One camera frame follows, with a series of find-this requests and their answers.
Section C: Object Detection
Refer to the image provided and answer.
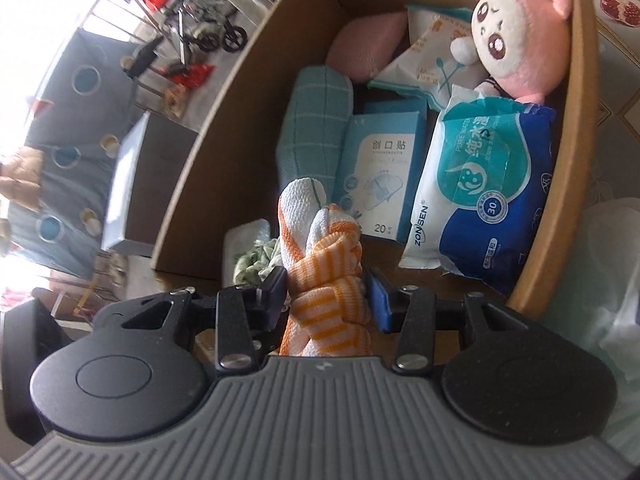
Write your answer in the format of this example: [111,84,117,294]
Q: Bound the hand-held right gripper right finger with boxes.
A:
[365,267,531,376]

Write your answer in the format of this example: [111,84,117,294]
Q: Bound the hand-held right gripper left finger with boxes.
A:
[120,266,290,373]

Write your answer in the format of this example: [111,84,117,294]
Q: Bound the clear bag of green items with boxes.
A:
[222,217,283,288]

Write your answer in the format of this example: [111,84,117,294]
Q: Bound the orange striped white cloth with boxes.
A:
[277,177,373,358]

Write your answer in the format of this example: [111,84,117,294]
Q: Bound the light blue plaster box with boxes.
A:
[332,97,430,245]

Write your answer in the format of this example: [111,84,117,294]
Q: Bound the blue wet wipes packet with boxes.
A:
[398,85,558,296]

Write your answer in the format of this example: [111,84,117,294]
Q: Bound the brown cardboard box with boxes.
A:
[150,0,603,318]

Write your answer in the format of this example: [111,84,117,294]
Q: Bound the teal checked towel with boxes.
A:
[277,65,355,211]

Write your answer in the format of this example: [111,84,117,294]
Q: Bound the white snack packet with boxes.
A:
[367,2,493,111]

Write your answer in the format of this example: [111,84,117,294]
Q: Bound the pink sponge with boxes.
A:
[326,10,410,83]

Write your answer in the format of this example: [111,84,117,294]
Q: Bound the pink plush toy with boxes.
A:
[450,0,573,103]

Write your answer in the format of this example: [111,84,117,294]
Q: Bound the dark side cabinet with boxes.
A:
[100,110,201,256]

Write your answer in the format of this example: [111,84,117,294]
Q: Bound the brown cushion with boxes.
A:
[0,147,46,211]

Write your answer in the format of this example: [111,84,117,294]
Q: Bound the red packets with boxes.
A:
[165,62,216,91]

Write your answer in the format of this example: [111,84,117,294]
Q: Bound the grey cover with blue circles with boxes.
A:
[0,25,146,281]

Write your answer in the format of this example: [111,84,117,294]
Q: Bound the pale green plastic bag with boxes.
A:
[542,197,640,461]

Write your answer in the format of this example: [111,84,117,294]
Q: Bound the wheelchair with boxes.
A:
[170,0,251,56]

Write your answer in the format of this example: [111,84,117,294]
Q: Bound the black bicycle seat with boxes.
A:
[120,35,166,78]

